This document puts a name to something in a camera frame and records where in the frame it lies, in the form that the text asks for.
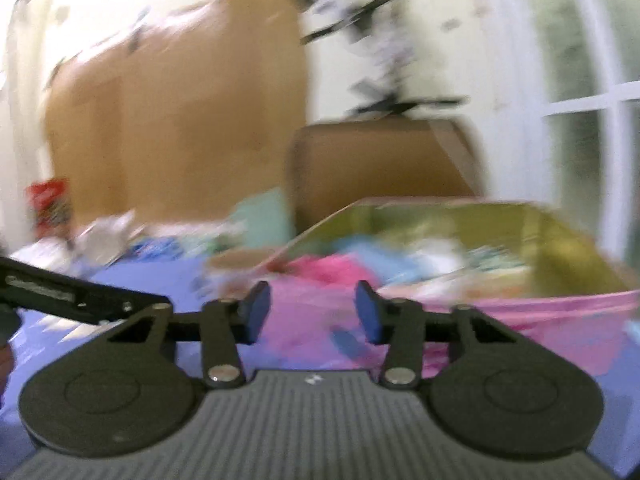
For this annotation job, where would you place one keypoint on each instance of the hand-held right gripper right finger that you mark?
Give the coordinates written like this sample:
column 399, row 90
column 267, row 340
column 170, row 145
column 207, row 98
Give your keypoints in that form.
column 367, row 317

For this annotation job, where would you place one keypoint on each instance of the round cookie tin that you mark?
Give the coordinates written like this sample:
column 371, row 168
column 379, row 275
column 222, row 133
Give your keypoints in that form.
column 240, row 262

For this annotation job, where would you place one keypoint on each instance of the white framed window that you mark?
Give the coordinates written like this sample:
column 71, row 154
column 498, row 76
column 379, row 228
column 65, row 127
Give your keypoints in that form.
column 580, row 90

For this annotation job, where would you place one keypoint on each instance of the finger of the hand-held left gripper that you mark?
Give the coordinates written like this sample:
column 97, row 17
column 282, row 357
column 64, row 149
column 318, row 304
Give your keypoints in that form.
column 135, row 306

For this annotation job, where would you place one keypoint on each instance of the red snack box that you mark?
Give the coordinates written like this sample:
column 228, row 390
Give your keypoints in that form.
column 50, row 205

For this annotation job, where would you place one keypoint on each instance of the blue tablecloth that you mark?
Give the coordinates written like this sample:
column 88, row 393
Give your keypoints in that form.
column 45, row 350

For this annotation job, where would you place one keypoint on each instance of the pink fuzzy sock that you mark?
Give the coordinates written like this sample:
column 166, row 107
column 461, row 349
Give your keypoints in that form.
column 332, row 266

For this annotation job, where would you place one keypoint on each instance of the pink tin box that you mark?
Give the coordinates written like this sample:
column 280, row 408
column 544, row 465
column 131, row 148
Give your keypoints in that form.
column 500, row 310

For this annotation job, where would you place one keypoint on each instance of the light blue soft cloth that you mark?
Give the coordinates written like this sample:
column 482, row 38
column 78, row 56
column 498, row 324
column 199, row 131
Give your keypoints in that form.
column 395, row 260

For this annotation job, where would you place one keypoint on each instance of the black white rack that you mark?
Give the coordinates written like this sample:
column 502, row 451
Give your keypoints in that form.
column 370, row 30

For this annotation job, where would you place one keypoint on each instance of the teal plastic mug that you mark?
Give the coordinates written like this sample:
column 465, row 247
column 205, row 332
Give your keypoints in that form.
column 262, row 220

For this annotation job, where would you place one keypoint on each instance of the wood pattern board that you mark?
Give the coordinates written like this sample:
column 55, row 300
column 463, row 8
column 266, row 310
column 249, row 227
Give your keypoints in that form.
column 180, row 110

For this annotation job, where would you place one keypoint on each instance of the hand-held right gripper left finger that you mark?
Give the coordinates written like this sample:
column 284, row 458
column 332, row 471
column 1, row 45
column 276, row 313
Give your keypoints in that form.
column 257, row 312

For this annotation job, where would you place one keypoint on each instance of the clear glass jar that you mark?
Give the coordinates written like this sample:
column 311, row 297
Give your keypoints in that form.
column 107, row 240

